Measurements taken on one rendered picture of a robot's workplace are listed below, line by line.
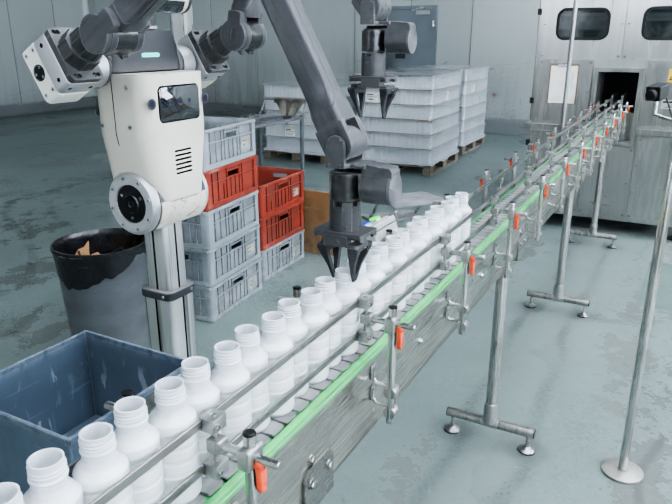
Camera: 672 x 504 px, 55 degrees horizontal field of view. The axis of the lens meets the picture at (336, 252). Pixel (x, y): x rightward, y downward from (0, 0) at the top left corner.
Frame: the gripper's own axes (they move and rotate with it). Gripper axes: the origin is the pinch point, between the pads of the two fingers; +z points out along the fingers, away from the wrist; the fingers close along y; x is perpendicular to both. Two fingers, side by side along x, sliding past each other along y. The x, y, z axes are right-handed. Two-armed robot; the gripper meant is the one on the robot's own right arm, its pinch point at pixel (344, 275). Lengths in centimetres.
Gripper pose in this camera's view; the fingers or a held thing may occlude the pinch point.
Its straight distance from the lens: 120.5
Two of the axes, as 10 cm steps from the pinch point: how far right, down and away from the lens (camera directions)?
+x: 4.7, -2.7, 8.4
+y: 8.8, 1.4, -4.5
